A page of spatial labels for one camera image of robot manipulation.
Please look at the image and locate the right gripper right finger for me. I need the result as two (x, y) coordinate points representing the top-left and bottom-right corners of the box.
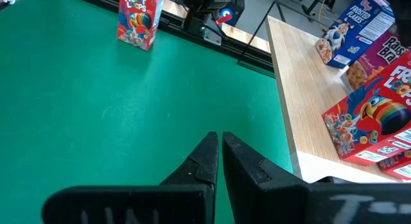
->
(222, 131), (411, 224)

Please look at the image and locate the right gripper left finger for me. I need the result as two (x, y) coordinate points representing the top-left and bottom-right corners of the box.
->
(41, 131), (220, 224)

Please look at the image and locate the Froot Loops cereal box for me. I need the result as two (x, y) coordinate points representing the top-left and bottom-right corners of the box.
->
(378, 149), (411, 181)
(322, 50), (411, 167)
(117, 0), (165, 52)

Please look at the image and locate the Raisin Bran cereal box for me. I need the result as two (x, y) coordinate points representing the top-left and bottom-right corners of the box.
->
(340, 23), (411, 92)

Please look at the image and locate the Frosted Flakes cereal box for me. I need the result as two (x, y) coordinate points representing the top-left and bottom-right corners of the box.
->
(315, 0), (396, 70)

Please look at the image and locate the wooden shelf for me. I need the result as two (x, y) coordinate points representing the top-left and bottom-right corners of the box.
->
(265, 15), (411, 185)

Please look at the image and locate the green table mat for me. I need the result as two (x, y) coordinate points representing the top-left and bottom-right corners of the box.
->
(0, 0), (295, 224)

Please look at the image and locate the black table frame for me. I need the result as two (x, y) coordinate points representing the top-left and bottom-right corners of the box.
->
(66, 0), (277, 79)

